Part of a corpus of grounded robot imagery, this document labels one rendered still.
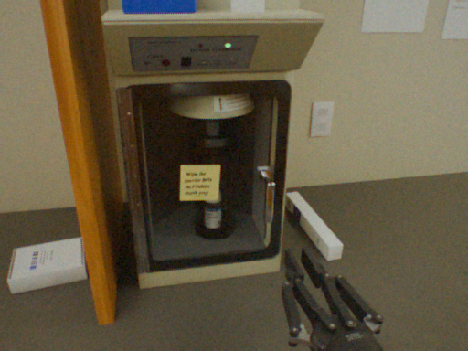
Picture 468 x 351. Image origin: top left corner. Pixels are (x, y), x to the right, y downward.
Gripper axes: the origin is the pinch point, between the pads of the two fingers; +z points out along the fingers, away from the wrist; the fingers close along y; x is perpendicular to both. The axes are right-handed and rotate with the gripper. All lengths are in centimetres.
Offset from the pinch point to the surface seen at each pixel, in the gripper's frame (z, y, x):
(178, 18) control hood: 11.6, 17.4, -35.7
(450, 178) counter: 60, -79, 19
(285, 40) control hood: 14.9, 0.7, -32.4
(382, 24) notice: 66, -46, -31
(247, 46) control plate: 15.5, 6.7, -31.4
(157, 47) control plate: 15.3, 20.4, -31.4
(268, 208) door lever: 17.0, 0.8, -0.9
